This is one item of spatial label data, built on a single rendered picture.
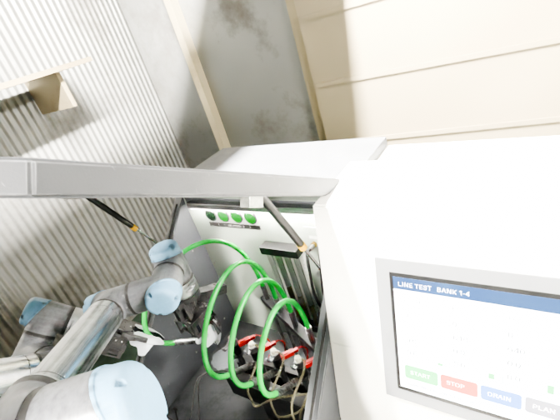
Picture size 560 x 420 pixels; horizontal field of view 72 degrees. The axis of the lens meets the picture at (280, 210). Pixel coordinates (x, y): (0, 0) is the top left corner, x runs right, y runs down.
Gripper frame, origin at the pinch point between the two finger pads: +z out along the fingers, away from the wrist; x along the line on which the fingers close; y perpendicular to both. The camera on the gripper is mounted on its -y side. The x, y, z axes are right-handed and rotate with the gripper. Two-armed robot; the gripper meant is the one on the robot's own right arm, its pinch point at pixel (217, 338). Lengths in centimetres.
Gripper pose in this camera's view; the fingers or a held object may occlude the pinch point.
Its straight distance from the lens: 120.6
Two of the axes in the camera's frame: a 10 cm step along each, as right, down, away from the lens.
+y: -5.0, 5.3, -6.8
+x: 8.2, 0.4, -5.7
